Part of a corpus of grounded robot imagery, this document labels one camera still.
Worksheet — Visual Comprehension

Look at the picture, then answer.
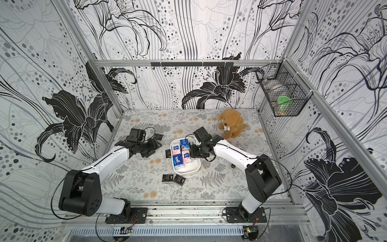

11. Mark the blue pink tissue pack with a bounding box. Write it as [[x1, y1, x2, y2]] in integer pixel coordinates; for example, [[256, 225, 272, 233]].
[[171, 143, 181, 156]]

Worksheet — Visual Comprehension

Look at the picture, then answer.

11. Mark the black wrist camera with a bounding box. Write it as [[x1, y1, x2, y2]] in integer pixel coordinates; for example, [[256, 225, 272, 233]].
[[126, 128, 146, 143], [193, 127, 212, 143]]

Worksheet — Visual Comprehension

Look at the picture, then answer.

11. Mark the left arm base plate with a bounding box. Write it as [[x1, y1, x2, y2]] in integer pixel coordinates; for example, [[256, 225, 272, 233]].
[[105, 207, 148, 225]]

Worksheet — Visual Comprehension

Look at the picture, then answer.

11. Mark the white plastic storage box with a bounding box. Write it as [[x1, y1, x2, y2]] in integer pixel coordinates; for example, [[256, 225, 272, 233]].
[[170, 138, 202, 176]]

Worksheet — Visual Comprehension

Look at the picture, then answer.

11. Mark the blue Vinda tissue pack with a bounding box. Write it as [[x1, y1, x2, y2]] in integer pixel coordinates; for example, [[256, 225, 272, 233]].
[[180, 139, 190, 151]]

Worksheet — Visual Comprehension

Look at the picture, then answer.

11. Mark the dark blue Tempo tissue pack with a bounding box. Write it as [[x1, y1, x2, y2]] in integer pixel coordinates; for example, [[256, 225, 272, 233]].
[[172, 154, 184, 169]]

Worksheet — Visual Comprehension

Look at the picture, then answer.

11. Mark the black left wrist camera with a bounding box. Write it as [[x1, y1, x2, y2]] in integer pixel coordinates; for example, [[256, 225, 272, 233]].
[[126, 128, 146, 143]]

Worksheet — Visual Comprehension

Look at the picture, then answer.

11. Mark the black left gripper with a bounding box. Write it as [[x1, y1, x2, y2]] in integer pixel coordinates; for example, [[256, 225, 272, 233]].
[[136, 138, 163, 158]]

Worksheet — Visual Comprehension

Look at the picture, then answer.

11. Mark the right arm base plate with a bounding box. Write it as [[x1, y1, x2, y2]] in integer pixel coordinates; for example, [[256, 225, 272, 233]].
[[222, 207, 267, 223]]

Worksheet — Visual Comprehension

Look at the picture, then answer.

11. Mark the brown plush dog toy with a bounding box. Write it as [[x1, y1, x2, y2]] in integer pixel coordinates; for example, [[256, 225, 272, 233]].
[[217, 109, 248, 140]]

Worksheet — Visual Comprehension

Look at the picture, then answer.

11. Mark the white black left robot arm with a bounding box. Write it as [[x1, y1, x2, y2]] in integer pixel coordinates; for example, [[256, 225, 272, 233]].
[[58, 138, 162, 219]]

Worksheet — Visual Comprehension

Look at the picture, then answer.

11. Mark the white slotted cable duct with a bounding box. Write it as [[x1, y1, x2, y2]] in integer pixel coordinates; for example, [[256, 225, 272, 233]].
[[70, 225, 243, 237]]

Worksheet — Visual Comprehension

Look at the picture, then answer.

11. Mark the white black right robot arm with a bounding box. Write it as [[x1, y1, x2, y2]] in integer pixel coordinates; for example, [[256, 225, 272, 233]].
[[190, 136, 282, 216]]

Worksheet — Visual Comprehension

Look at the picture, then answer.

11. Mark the black wire wall basket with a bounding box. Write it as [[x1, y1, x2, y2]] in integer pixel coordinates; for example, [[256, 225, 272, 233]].
[[255, 60, 309, 117]]

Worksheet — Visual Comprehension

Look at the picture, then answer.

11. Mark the green lidded cup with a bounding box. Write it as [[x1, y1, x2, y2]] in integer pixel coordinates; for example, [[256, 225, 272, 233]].
[[277, 96, 292, 113]]

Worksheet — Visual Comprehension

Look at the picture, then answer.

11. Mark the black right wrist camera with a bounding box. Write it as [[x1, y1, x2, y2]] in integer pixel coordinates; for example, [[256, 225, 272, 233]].
[[193, 127, 212, 143]]

